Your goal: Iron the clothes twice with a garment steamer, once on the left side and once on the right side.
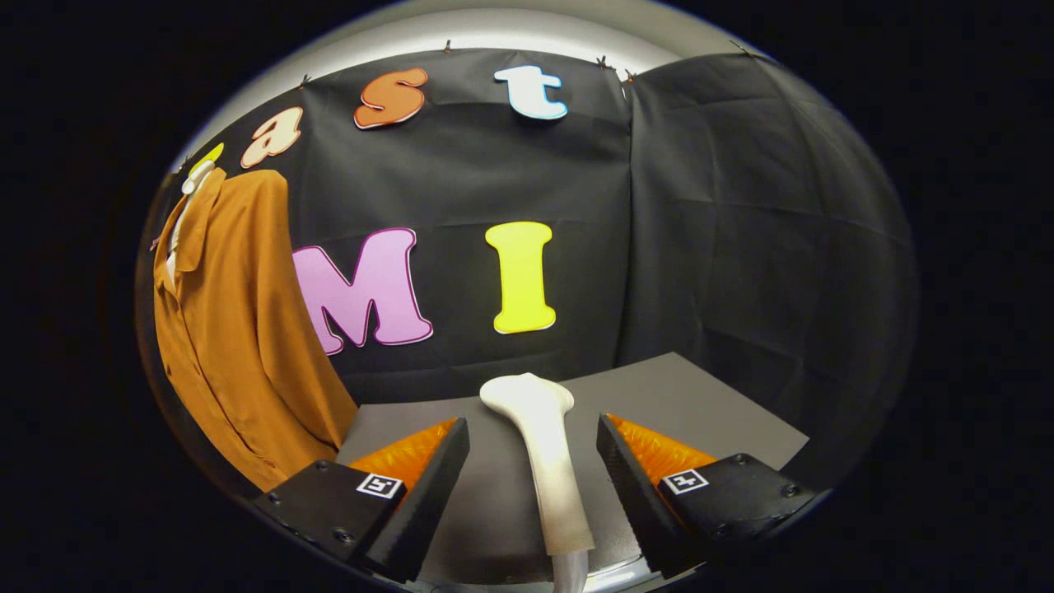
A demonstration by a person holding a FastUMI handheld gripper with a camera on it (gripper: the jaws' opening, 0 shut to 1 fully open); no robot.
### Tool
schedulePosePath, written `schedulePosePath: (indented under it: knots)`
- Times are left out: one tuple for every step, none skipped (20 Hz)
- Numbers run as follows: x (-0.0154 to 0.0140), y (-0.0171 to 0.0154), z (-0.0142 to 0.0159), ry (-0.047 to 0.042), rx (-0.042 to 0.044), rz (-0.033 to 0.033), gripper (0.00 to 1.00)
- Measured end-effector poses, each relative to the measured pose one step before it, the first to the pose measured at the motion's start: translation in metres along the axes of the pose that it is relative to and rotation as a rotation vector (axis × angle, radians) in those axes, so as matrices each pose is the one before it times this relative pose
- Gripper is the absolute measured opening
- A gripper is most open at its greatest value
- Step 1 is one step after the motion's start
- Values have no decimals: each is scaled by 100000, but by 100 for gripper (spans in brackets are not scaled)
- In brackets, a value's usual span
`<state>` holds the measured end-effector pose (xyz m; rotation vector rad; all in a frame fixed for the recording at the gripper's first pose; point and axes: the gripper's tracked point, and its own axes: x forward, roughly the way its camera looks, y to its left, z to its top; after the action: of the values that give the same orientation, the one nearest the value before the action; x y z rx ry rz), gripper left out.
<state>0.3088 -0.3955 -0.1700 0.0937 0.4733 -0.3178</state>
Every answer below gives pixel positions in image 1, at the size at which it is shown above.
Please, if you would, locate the white mannequin torso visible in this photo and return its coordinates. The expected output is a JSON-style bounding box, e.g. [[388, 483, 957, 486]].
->
[[165, 161, 217, 281]]

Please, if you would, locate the white steamer hose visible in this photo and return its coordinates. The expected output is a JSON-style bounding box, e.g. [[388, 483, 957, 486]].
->
[[552, 550, 590, 593]]

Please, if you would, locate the brown button-up shirt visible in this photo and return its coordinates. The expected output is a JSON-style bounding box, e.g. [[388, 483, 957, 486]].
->
[[152, 167, 359, 493]]

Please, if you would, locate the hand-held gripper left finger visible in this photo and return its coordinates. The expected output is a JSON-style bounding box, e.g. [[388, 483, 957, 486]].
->
[[251, 416, 472, 584]]

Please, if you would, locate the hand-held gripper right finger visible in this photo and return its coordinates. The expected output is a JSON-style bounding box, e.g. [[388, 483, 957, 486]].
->
[[595, 412, 820, 577]]

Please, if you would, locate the grey side table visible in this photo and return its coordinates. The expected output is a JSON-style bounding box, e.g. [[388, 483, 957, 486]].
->
[[338, 353, 812, 590]]

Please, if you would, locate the white garment steamer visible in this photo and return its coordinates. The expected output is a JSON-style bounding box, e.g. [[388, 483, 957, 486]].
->
[[479, 372, 595, 558]]

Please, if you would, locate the black backdrop cloth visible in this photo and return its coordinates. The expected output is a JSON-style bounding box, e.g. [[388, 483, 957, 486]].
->
[[136, 48, 919, 495]]

